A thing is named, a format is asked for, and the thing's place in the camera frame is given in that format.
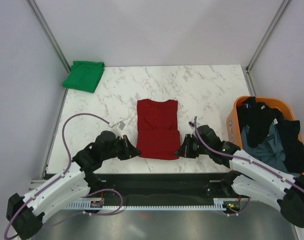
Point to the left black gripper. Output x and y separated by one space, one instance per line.
129 150

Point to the blue-grey shirt in basket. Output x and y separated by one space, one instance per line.
270 151

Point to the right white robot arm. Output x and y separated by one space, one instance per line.
248 176

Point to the folded green t-shirt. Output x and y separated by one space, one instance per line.
84 76

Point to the black t-shirt in basket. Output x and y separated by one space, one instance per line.
267 117

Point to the right aluminium frame post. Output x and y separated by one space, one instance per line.
275 20

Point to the left aluminium frame post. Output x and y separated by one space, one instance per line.
49 34

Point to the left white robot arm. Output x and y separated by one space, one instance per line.
28 213

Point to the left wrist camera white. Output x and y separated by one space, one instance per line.
117 128

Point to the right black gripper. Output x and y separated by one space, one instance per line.
185 150

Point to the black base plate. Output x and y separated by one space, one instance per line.
163 188

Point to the aluminium frame post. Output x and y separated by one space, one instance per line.
275 20
49 34

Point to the orange laundry basket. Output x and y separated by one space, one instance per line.
242 125

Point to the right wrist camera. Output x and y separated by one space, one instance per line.
191 124

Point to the white slotted cable duct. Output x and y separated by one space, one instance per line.
218 204

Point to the red t-shirt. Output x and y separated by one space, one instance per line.
157 126

